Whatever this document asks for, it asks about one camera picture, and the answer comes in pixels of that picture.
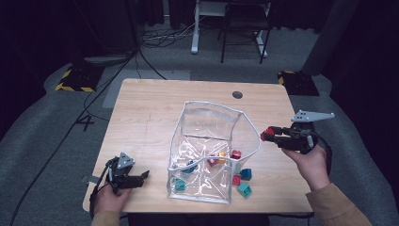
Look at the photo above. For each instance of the person's lap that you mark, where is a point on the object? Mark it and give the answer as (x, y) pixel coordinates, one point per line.
(200, 221)

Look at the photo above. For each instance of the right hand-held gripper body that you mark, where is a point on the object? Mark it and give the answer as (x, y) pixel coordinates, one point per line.
(302, 138)

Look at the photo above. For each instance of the black tape floor mark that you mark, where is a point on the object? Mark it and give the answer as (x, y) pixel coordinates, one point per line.
(88, 121)

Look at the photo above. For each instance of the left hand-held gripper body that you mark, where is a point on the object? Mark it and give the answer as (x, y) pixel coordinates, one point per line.
(116, 179)

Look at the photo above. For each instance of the red toy block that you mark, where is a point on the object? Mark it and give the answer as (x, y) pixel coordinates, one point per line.
(236, 154)
(266, 135)
(236, 179)

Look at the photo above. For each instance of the magenta toy block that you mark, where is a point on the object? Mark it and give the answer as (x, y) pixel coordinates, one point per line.
(212, 161)

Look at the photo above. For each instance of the black chair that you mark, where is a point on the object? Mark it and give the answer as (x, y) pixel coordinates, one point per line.
(246, 19)

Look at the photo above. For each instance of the grey curtain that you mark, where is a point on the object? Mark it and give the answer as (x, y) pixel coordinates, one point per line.
(329, 37)

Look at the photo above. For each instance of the dark blue long toy block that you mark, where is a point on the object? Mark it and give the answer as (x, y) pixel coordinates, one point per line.
(190, 166)

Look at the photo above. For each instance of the grey flat stand base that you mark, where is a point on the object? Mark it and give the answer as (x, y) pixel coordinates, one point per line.
(106, 59)

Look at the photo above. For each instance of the clear plastic bag white trim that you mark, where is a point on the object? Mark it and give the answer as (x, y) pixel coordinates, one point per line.
(204, 191)

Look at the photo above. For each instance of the grey tape strip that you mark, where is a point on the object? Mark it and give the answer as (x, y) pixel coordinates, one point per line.
(92, 179)

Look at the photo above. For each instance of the person's right hand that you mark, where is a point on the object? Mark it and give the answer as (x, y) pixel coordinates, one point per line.
(313, 168)

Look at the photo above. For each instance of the black yellow striped stand base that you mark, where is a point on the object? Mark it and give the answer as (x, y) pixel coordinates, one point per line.
(298, 84)
(78, 80)

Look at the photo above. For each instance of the person's left hand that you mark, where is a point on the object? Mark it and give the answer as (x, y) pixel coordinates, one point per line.
(106, 201)

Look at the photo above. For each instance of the white desk frame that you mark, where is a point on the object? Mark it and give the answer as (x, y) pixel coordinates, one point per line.
(195, 31)

